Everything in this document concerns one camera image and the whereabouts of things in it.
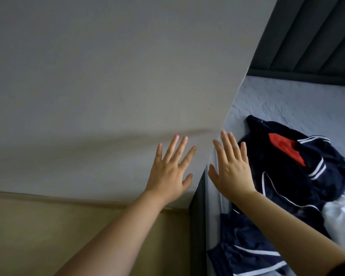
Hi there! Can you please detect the person's right hand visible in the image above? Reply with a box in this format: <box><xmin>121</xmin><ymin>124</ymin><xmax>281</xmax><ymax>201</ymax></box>
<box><xmin>207</xmin><ymin>130</ymin><xmax>257</xmax><ymax>204</ymax></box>

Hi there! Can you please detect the person's left hand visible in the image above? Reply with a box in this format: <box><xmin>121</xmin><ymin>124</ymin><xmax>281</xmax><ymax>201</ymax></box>
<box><xmin>144</xmin><ymin>135</ymin><xmax>197</xmax><ymax>206</ymax></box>

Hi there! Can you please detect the red and navy sports jacket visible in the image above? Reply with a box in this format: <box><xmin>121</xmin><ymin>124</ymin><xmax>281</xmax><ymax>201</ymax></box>
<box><xmin>233</xmin><ymin>115</ymin><xmax>345</xmax><ymax>228</ymax></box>

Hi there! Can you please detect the grey quilted bed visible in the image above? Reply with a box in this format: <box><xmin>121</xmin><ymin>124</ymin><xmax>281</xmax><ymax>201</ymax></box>
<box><xmin>190</xmin><ymin>76</ymin><xmax>345</xmax><ymax>276</ymax></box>

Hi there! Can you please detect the white and navy garment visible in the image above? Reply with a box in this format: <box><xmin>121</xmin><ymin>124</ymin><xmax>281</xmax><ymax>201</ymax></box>
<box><xmin>207</xmin><ymin>194</ymin><xmax>345</xmax><ymax>276</ymax></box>

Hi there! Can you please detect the person's left forearm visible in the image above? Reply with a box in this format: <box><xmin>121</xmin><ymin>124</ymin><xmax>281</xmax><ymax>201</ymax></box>
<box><xmin>54</xmin><ymin>191</ymin><xmax>169</xmax><ymax>276</ymax></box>

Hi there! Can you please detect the person's right forearm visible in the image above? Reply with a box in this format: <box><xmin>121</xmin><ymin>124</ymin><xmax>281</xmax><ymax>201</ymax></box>
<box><xmin>231</xmin><ymin>191</ymin><xmax>345</xmax><ymax>276</ymax></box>

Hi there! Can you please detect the dark grey upholstered headboard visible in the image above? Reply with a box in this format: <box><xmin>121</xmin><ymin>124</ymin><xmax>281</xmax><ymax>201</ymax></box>
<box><xmin>246</xmin><ymin>0</ymin><xmax>345</xmax><ymax>87</ymax></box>

